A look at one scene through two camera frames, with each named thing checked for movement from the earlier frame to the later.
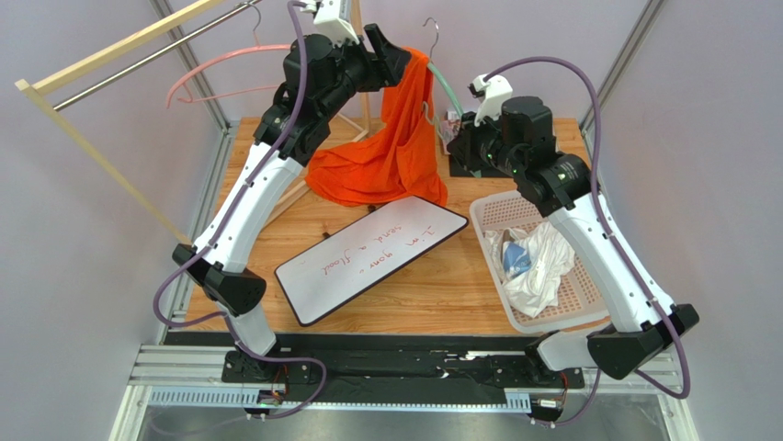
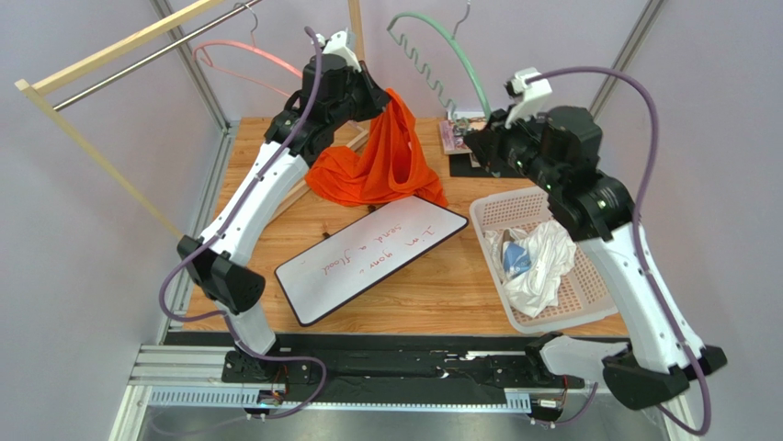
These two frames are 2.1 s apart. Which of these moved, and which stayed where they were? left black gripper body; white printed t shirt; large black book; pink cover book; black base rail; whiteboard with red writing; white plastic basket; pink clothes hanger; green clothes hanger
Moved: green clothes hanger; pink clothes hanger; left black gripper body
Stayed: white printed t shirt; whiteboard with red writing; black base rail; white plastic basket; large black book; pink cover book
